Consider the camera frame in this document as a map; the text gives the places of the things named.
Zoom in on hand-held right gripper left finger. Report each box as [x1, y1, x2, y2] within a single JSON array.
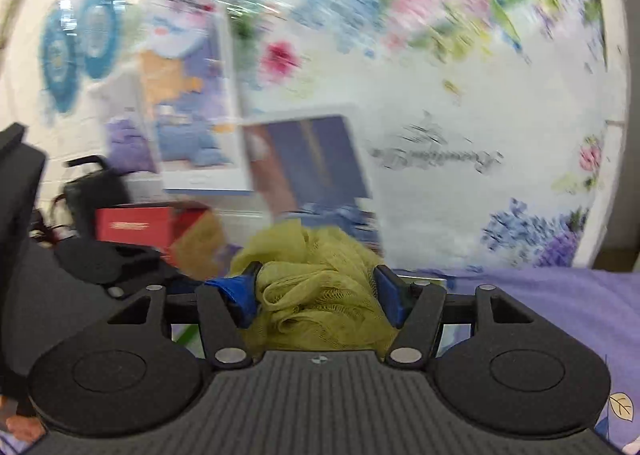
[[107, 262, 264, 371]]

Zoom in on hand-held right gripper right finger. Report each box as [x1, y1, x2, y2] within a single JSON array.
[[372, 264, 536, 369]]

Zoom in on green mesh bath loofah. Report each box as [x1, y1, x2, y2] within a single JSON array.
[[230, 226, 402, 357]]

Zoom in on black portable speaker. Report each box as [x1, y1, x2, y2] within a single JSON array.
[[62, 155, 132, 242]]

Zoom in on red cardboard box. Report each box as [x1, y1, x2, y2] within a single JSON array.
[[95, 202, 227, 281]]

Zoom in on purple bedding poster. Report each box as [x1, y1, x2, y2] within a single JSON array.
[[102, 70, 162, 177]]

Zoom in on blue bedding poster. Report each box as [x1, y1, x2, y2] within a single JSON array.
[[137, 5, 253, 197]]

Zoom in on floral plastic bedding bag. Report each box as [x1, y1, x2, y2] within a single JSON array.
[[225, 0, 632, 272]]

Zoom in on large blue paper fan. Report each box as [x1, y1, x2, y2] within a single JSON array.
[[40, 10, 82, 117]]

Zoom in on white floral paper fan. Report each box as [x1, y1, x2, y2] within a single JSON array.
[[144, 0, 224, 62]]

